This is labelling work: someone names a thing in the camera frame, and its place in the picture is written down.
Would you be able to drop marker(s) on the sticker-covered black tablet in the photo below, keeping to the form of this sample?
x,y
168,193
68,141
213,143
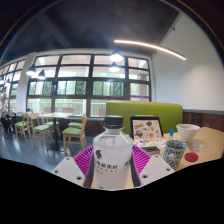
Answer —
x,y
146,128

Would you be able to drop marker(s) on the patterned ceramic mug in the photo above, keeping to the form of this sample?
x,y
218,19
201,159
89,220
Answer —
x,y
174,153

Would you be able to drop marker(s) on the white bowl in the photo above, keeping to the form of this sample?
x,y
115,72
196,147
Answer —
x,y
187,131

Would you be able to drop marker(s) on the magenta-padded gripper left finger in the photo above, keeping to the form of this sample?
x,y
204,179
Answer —
x,y
81,160

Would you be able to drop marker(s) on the wooden dining table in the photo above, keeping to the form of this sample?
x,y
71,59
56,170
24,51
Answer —
x,y
55,115

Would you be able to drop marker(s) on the clear plastic wrapper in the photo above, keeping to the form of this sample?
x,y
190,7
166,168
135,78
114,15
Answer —
x,y
196,145

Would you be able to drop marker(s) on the curved linear ceiling light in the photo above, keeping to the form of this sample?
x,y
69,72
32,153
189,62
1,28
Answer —
x,y
150,45

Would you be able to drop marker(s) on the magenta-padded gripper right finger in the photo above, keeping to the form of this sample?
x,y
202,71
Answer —
x,y
141,159

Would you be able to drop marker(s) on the dark pendant lamps group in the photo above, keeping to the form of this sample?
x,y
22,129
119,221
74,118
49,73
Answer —
x,y
116,57

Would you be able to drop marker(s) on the flat round red coaster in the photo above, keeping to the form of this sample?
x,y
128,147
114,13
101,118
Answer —
x,y
191,157

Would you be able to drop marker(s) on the wooden green-seat chairs group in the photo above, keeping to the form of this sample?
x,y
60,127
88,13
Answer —
x,y
71,131

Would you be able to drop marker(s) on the clear black-capped water bottle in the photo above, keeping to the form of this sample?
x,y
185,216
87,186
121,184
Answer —
x,y
112,156

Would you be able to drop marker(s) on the person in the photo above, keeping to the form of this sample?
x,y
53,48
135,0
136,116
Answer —
x,y
3,100

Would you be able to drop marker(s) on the small blue-capped bottle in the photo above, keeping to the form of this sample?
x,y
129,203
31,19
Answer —
x,y
171,135

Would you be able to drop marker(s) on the green upholstered booth bench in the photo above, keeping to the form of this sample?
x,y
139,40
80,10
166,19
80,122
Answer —
x,y
146,110

